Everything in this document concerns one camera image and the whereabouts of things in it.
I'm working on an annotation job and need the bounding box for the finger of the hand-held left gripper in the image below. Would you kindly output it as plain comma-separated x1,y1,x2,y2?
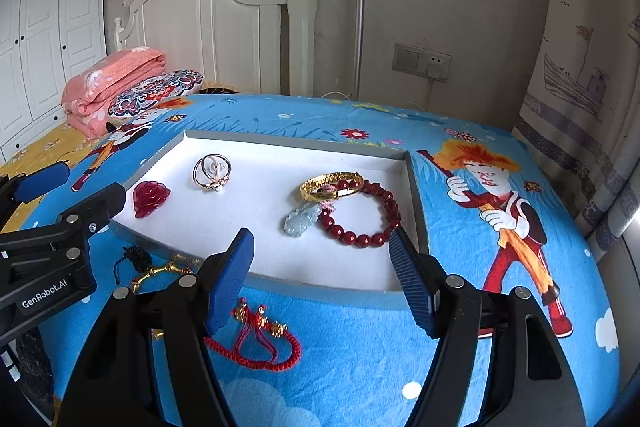
50,183,127,240
0,161,71,221

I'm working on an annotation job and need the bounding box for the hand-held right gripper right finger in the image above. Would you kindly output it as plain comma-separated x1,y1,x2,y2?
387,227,587,427

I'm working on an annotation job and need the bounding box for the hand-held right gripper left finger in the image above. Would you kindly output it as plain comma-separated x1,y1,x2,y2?
59,228,255,427

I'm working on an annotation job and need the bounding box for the red rose brooch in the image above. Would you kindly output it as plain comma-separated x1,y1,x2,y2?
132,180,171,220

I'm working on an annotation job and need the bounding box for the red bead bracelet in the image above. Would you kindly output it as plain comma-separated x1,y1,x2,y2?
327,179,402,248

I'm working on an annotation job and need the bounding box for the gold bamboo bangle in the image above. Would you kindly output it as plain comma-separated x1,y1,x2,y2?
131,256,203,342

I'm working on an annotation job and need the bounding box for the jade pendant with pink knot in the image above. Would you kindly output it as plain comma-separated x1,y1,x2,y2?
284,198,337,240

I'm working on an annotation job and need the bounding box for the grey cardboard tray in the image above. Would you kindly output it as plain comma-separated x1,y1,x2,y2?
111,130,430,312

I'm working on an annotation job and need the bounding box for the red string bracelet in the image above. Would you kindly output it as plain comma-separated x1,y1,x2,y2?
204,298,302,374

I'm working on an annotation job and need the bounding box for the yellow floral bedsheet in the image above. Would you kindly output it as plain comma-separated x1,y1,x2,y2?
0,122,101,180

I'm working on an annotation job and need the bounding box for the blue cartoon printed tablecloth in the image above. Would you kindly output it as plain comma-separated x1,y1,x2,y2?
22,93,618,427

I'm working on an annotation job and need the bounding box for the folded pink floral quilt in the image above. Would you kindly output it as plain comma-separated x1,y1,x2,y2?
61,48,167,138

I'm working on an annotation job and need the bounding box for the patterned pillow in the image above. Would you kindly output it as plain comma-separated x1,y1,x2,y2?
107,69,205,124

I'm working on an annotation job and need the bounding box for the white wardrobe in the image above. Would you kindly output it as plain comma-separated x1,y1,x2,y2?
0,0,112,162

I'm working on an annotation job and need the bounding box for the white wooden headboard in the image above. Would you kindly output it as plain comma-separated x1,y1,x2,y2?
114,0,319,98

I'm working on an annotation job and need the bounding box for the metal pole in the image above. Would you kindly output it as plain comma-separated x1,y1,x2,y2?
354,0,366,100

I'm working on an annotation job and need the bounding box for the ship printed curtain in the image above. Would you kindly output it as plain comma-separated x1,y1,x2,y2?
510,0,640,258

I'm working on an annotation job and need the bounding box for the black knotted cord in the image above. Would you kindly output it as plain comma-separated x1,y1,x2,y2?
114,246,152,280

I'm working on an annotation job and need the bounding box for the white plug with cable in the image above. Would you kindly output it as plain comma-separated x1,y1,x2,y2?
425,63,444,112

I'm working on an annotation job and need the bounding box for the grey wall switch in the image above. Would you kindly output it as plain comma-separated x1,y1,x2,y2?
392,43,425,75

